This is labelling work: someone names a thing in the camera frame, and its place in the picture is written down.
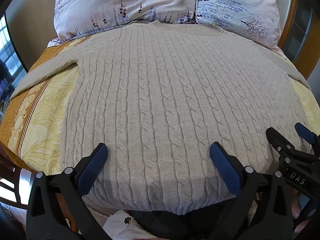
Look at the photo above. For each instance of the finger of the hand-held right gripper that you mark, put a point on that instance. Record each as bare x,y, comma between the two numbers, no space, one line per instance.
276,138
303,131

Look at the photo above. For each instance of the wooden headboard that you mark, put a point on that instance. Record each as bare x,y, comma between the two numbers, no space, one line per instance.
305,42

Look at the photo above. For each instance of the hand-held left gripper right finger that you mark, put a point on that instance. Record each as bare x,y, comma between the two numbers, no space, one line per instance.
225,166

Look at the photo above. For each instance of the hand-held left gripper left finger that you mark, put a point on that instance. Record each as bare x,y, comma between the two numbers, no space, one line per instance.
93,166

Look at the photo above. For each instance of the dark wooden chair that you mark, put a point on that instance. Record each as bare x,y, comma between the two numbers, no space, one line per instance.
13,180

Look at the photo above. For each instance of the person's dark grey pants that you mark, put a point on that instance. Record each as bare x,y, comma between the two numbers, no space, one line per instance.
175,223

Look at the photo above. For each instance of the window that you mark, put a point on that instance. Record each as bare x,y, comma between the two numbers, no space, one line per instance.
8,45

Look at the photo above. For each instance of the yellow patterned bedsheet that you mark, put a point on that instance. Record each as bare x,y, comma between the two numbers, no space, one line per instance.
42,125

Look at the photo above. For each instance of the person's right hand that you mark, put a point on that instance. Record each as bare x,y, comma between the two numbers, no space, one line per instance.
298,211

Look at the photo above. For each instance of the person's white top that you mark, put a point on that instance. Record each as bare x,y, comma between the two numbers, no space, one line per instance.
125,226

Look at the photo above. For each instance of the pink floral pillow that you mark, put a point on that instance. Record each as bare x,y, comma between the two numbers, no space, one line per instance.
130,2

